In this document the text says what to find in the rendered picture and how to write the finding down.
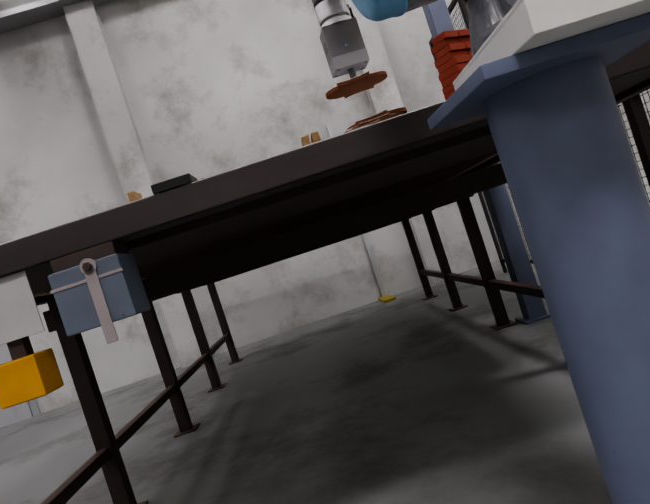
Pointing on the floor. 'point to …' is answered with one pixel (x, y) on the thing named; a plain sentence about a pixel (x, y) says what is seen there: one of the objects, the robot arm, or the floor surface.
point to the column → (585, 232)
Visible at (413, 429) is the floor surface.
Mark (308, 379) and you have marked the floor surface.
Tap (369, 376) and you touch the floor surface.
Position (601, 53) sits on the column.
